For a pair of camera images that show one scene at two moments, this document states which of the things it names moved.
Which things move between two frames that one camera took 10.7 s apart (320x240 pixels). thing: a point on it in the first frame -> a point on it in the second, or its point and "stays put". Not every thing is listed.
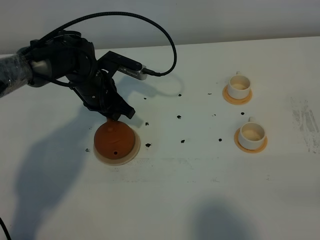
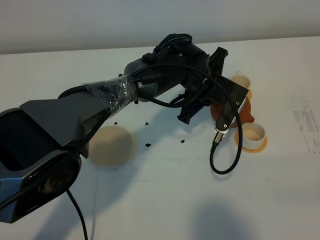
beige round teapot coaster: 123,160 -> 111,145
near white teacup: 252,135 stays put
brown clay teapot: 114,139 -> 245,113
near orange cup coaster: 237,140 stays put
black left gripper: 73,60 -> 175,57
